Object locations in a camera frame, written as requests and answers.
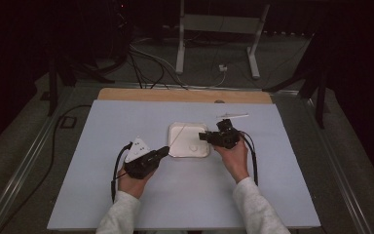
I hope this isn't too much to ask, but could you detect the white rectangular tray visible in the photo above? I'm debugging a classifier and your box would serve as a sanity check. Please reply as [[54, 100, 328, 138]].
[[168, 121, 211, 159]]

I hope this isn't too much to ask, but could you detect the white floor cable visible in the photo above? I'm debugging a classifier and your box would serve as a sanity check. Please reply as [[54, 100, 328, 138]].
[[129, 43, 228, 91]]

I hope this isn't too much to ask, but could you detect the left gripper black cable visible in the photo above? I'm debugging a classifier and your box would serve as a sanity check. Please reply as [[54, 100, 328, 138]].
[[110, 141, 134, 205]]

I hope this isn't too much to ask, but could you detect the black square floor socket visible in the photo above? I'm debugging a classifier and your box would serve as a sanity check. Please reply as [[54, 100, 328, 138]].
[[58, 115, 78, 130]]

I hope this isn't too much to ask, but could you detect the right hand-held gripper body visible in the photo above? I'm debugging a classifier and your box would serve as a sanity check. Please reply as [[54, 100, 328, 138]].
[[208, 112, 250, 150]]

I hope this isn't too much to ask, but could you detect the pale blue table mat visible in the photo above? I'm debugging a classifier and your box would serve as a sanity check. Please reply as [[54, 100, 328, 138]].
[[47, 98, 321, 231]]

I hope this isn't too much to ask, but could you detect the white metal desk frame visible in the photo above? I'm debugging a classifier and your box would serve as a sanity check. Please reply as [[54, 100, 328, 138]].
[[174, 0, 271, 81]]

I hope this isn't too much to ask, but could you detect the long black floor cable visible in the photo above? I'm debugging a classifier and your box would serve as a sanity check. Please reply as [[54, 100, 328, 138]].
[[0, 104, 92, 234]]

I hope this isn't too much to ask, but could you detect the person's left hand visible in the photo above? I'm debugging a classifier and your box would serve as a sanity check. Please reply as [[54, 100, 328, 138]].
[[117, 164, 157, 200]]

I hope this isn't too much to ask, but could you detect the black cable bundle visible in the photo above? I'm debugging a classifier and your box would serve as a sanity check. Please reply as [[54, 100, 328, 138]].
[[128, 48, 189, 91]]

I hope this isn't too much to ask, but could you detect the metal floor rail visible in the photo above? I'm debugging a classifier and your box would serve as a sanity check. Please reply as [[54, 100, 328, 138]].
[[300, 91, 374, 234], [0, 87, 76, 234]]

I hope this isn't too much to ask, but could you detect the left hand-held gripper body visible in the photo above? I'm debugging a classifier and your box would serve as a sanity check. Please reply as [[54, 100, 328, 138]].
[[123, 136, 161, 180]]

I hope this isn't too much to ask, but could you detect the black stand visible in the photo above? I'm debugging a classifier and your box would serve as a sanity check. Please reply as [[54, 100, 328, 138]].
[[262, 32, 328, 130], [47, 55, 116, 117]]

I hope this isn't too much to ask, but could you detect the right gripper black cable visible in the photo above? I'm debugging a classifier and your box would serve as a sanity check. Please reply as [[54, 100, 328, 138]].
[[239, 130, 260, 187]]

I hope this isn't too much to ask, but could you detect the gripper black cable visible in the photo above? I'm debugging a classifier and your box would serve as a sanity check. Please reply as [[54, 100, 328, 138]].
[[110, 141, 134, 205], [239, 130, 260, 187]]

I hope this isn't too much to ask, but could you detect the person's right hand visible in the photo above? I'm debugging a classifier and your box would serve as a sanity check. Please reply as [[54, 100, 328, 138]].
[[212, 137, 251, 185]]

